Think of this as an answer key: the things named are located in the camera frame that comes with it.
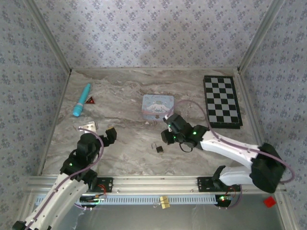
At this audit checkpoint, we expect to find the black padlock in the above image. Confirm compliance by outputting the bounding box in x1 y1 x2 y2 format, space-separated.
151 142 165 154

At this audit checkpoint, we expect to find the light blue cartoon tin box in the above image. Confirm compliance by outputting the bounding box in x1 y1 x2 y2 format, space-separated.
142 94 175 121

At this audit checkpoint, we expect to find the teal pen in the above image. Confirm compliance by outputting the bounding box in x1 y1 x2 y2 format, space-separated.
72 83 92 117

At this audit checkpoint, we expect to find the black and grey chessboard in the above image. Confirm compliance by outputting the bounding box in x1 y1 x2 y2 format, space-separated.
203 75 243 129

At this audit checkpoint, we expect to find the yellow binder clip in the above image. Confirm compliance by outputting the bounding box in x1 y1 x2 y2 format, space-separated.
153 195 171 210

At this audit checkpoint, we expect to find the red toy block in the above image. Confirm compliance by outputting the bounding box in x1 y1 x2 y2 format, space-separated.
263 196 276 208

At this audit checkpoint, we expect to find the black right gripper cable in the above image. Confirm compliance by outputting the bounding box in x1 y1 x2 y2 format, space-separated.
178 141 193 153

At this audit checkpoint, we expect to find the aluminium side rail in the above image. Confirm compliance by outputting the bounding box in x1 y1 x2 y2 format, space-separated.
38 70 72 175
234 69 274 174

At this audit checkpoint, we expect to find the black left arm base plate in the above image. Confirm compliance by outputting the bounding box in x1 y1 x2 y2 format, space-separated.
93 177 114 193

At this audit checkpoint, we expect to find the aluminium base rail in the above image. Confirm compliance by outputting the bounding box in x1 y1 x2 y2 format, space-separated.
25 174 288 194

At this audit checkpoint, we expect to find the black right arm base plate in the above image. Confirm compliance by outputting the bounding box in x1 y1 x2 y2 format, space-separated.
197 176 242 193

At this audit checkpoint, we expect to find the grey slotted cable duct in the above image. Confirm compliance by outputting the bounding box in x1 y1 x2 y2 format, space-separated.
35 194 219 206

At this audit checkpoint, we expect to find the aluminium corner post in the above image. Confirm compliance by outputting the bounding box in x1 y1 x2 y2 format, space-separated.
237 0 286 72
23 0 73 72

